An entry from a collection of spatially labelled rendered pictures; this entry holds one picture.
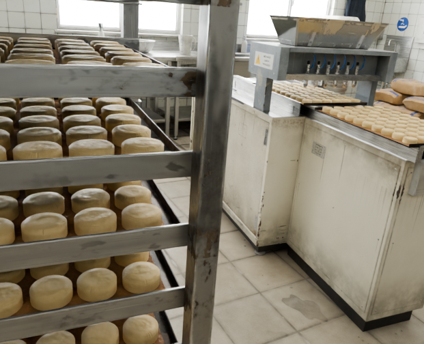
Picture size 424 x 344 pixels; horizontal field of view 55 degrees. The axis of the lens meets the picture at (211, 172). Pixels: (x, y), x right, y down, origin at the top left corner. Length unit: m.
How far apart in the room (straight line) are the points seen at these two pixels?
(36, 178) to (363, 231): 1.63
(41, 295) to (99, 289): 0.07
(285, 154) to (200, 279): 1.76
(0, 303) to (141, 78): 0.31
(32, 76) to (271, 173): 1.88
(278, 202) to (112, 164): 1.92
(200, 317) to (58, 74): 0.32
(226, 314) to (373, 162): 0.95
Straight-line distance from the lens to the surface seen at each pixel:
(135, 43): 0.84
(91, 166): 0.44
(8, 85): 0.41
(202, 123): 0.42
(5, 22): 4.69
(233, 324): 1.99
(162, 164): 0.45
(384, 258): 1.88
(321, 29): 2.23
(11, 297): 0.56
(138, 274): 0.57
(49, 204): 0.56
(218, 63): 0.41
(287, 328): 2.02
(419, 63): 6.66
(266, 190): 2.24
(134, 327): 0.63
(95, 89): 0.42
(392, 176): 1.75
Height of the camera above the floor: 1.30
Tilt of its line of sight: 21 degrees down
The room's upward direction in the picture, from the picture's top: 4 degrees clockwise
